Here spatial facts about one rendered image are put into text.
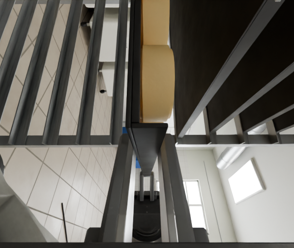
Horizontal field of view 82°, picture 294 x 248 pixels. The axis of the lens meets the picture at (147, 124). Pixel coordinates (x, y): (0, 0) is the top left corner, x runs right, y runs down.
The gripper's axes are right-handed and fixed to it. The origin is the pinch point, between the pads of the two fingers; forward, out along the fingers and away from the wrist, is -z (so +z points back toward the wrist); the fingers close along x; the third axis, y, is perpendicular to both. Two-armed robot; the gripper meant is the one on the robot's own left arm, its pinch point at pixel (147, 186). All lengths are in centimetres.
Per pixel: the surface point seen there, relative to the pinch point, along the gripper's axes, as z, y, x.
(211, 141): -26.7, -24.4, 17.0
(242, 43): -12.0, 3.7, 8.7
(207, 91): -16.2, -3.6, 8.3
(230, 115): -23.5, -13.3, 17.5
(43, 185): -63, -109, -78
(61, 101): -39, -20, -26
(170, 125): -344, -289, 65
